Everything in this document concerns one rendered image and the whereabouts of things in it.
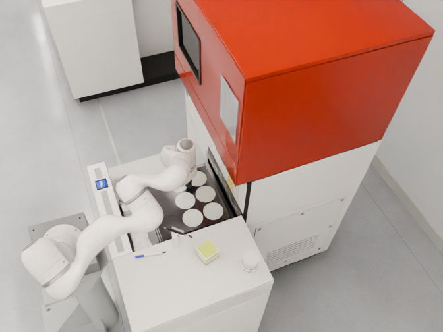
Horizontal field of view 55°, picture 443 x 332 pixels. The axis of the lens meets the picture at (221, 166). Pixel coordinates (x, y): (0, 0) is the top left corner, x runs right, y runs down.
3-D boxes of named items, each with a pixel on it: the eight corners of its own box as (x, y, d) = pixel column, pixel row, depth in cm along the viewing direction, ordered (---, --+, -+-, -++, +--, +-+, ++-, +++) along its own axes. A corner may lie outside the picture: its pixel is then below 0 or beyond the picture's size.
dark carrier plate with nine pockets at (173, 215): (205, 165, 228) (205, 165, 227) (230, 217, 209) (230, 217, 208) (142, 184, 219) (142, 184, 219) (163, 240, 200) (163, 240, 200)
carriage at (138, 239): (134, 193, 221) (132, 190, 219) (154, 253, 201) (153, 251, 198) (118, 198, 219) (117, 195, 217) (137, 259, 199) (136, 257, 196)
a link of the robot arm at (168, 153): (150, 178, 174) (163, 159, 203) (189, 180, 173) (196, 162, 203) (150, 156, 171) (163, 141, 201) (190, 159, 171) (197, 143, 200)
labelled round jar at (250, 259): (253, 257, 189) (255, 247, 181) (260, 271, 185) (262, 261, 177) (238, 262, 187) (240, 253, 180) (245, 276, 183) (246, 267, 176)
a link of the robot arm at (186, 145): (175, 168, 200) (194, 169, 200) (173, 150, 190) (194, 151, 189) (177, 154, 205) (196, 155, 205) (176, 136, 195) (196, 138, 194)
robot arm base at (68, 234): (45, 271, 186) (37, 284, 168) (37, 228, 184) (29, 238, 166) (89, 262, 190) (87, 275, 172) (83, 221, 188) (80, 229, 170)
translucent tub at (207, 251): (209, 245, 192) (209, 238, 186) (219, 257, 188) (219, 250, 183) (195, 254, 189) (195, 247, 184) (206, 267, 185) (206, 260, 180)
